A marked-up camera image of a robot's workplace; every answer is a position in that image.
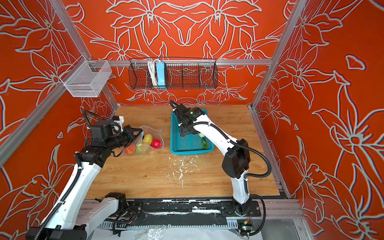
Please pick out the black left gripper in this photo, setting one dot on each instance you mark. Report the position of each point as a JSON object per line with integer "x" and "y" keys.
{"x": 129, "y": 130}

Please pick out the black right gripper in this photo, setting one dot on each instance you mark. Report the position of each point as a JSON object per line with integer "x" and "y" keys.
{"x": 182, "y": 129}

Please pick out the yellow orange pepper toy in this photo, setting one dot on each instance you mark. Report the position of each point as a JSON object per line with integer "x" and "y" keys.
{"x": 130, "y": 150}

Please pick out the green cabbage toy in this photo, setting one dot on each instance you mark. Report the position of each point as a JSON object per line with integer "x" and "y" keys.
{"x": 141, "y": 149}

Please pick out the red round fruit toy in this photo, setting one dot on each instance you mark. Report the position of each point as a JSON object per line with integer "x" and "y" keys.
{"x": 156, "y": 144}

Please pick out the yellow green potato toy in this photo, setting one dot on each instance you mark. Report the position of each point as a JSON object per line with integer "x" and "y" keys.
{"x": 147, "y": 139}

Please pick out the clear zip top bag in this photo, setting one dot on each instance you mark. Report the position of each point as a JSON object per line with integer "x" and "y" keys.
{"x": 157, "y": 134}

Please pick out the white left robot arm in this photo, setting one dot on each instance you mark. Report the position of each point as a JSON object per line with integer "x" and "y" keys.
{"x": 62, "y": 222}

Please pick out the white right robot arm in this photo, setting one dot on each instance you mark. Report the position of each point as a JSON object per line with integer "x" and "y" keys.
{"x": 236, "y": 152}

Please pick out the teal plastic perforated basket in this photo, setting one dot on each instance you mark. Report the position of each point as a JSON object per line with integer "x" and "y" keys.
{"x": 188, "y": 145}

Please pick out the light blue flat box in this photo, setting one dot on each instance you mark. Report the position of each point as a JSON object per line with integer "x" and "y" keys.
{"x": 160, "y": 66}

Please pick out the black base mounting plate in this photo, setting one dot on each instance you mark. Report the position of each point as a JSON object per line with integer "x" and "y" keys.
{"x": 223, "y": 207}

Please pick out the black wire wall basket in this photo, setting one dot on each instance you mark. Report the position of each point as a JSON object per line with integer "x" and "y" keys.
{"x": 178, "y": 76}

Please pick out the clear plastic wall bin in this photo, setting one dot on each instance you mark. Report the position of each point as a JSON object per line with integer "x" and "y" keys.
{"x": 87, "y": 78}

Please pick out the aluminium frame rail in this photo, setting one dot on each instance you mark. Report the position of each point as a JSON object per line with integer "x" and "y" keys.
{"x": 219, "y": 62}

